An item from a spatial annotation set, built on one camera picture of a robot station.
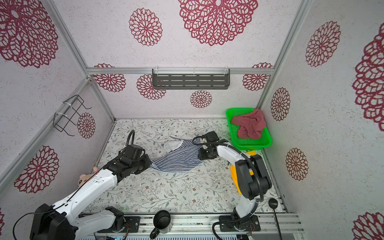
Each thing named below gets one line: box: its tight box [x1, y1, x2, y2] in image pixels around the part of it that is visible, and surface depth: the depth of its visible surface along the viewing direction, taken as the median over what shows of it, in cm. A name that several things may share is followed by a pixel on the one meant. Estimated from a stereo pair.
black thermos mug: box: [149, 210, 174, 240], surface depth 71 cm
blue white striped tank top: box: [150, 136, 202, 172], surface depth 97 cm
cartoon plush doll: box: [77, 166, 99, 188], surface depth 82 cm
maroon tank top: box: [231, 109, 266, 140], surface depth 112 cm
